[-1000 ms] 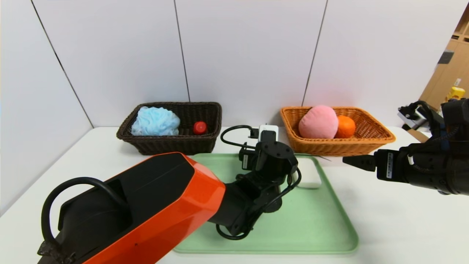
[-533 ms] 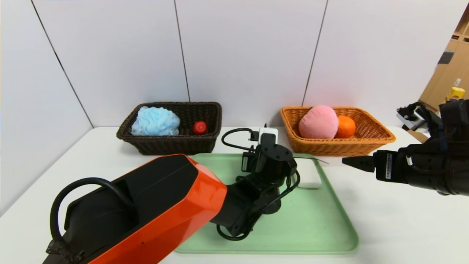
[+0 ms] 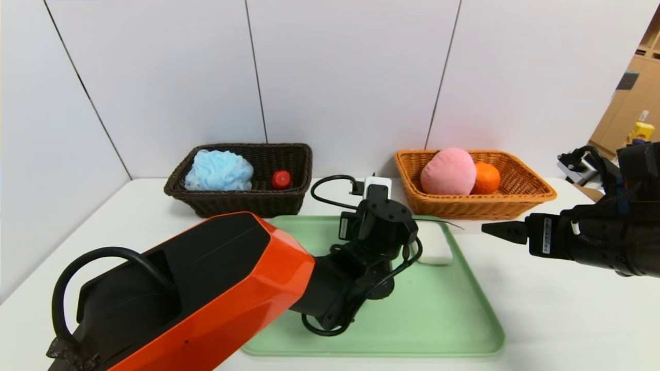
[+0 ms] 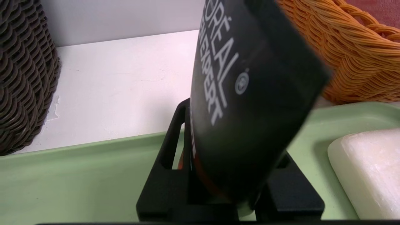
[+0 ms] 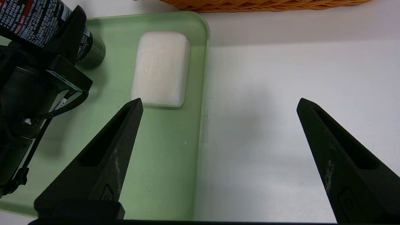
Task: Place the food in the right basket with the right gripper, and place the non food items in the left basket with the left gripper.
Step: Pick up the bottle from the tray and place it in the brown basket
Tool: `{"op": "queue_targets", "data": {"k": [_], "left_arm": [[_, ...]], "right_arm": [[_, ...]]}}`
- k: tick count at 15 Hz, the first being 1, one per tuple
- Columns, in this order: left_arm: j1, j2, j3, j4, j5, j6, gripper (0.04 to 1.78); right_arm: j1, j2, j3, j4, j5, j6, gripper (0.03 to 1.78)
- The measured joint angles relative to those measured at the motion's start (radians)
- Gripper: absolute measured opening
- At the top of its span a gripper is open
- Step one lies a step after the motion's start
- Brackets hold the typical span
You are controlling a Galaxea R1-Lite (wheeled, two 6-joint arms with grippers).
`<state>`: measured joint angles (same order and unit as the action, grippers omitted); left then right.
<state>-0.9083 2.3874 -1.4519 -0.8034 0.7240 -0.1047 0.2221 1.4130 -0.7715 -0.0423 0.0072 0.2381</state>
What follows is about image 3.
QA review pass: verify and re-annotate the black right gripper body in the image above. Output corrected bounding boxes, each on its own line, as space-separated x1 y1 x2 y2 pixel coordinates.
525 205 625 272

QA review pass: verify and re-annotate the orange fruit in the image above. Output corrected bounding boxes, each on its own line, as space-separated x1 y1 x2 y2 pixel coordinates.
473 162 502 195

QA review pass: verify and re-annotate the pink plush peach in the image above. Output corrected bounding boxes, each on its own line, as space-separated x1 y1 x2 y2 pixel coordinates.
420 148 477 196

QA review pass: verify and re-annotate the light blue bath loofah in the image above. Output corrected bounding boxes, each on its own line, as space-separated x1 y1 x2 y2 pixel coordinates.
185 149 254 191

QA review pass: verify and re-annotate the orange wicker basket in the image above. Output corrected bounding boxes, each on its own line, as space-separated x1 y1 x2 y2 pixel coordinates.
394 149 557 221

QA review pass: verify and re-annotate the dark brown wicker basket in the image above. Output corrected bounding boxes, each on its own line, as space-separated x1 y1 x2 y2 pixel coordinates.
165 143 314 218

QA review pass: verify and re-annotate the white soap bar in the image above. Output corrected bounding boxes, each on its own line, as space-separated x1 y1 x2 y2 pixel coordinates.
415 222 454 265

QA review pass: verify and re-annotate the light green plastic tray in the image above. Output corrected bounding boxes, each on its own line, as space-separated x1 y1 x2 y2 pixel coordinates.
240 215 506 358

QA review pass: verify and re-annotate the yellow toy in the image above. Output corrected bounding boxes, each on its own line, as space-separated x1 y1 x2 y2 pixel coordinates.
626 122 655 147

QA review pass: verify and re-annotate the grey cabinet plate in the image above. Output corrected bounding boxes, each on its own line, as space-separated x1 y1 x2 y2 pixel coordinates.
614 72 640 92

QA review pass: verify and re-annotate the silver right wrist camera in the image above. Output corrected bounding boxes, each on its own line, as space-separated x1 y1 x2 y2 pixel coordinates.
557 152 601 187

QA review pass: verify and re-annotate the thin black cable tie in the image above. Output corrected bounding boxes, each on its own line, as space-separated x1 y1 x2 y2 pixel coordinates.
412 218 465 230

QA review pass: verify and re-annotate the thick black left arm hose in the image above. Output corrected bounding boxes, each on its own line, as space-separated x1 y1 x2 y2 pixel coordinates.
46 246 181 371

